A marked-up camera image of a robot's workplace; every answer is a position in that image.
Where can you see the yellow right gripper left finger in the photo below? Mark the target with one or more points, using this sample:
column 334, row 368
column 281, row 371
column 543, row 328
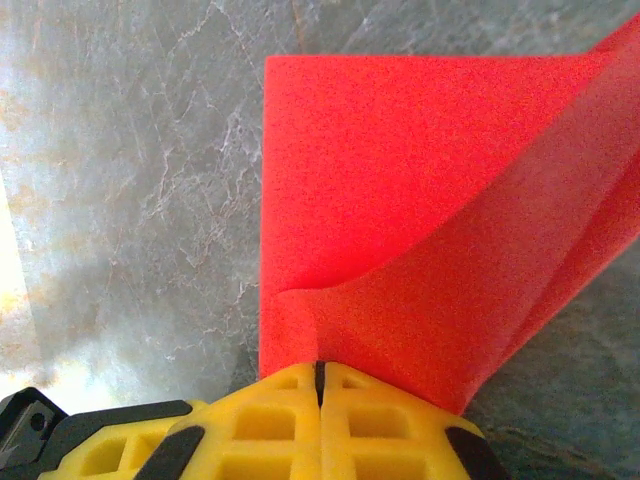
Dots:
column 270, row 440

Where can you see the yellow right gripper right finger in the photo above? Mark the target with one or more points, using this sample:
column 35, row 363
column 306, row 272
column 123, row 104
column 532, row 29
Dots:
column 390, row 440

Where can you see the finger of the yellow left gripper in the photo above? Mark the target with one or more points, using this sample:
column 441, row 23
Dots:
column 100, row 455

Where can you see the red cloth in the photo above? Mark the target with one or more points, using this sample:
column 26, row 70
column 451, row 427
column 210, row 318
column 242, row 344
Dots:
column 400, row 175

